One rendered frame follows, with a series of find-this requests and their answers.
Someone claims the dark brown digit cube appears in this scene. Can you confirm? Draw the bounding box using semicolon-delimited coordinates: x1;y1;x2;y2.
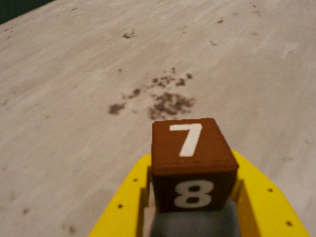
151;118;240;213

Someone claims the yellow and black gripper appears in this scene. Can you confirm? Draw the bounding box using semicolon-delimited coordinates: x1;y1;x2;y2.
88;149;311;237

